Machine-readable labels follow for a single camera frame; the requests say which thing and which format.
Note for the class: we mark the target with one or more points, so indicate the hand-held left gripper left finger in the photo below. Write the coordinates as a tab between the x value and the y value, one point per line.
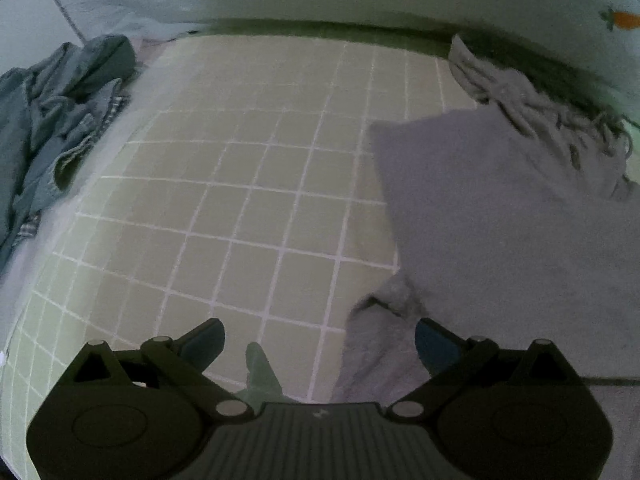
207	341

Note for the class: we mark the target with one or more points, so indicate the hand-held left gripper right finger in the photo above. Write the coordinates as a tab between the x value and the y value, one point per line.
435	344

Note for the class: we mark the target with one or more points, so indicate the grey zip hoodie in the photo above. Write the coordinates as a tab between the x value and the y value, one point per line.
500	210

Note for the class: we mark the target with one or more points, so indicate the green grid mat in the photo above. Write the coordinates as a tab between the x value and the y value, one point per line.
250	185

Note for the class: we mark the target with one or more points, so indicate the light blue denim shirt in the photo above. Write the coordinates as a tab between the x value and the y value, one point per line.
35	125

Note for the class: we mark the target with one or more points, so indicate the blue denim jeans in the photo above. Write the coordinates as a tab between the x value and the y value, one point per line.
112	60

